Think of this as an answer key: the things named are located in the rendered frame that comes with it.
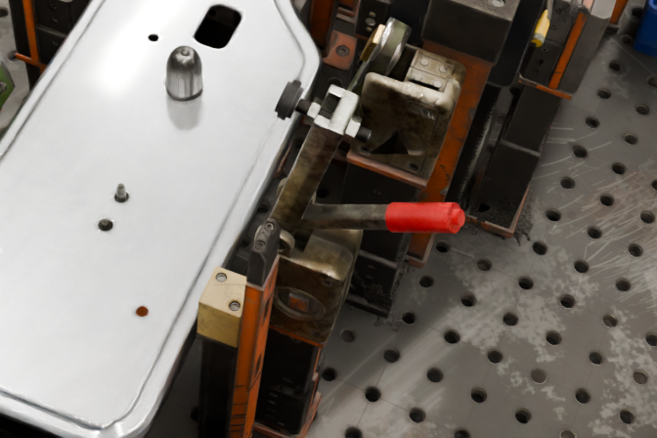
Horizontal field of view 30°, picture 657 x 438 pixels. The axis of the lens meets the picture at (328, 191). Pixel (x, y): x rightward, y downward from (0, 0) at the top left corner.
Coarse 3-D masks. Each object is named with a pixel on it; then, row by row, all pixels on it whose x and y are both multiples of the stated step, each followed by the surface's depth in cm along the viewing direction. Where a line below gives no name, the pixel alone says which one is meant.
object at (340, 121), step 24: (288, 96) 81; (336, 96) 82; (312, 120) 82; (336, 120) 81; (360, 120) 82; (312, 144) 82; (336, 144) 81; (312, 168) 85; (288, 192) 88; (312, 192) 87; (288, 216) 91
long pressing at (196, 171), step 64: (128, 0) 112; (192, 0) 113; (256, 0) 114; (64, 64) 108; (128, 64) 108; (256, 64) 110; (320, 64) 110; (64, 128) 104; (128, 128) 105; (192, 128) 105; (256, 128) 106; (0, 192) 100; (64, 192) 101; (128, 192) 101; (192, 192) 102; (256, 192) 102; (0, 256) 97; (64, 256) 97; (128, 256) 98; (192, 256) 99; (0, 320) 94; (64, 320) 94; (128, 320) 95; (192, 320) 95; (0, 384) 91; (64, 384) 91; (128, 384) 92
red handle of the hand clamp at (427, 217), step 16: (320, 208) 92; (336, 208) 91; (352, 208) 91; (368, 208) 90; (384, 208) 89; (400, 208) 88; (416, 208) 87; (432, 208) 86; (448, 208) 86; (304, 224) 93; (320, 224) 92; (336, 224) 91; (352, 224) 90; (368, 224) 90; (384, 224) 89; (400, 224) 88; (416, 224) 87; (432, 224) 86; (448, 224) 86
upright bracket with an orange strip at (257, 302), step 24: (264, 240) 77; (264, 264) 78; (264, 288) 80; (264, 312) 87; (240, 336) 87; (264, 336) 90; (240, 360) 90; (240, 384) 93; (240, 408) 97; (240, 432) 101
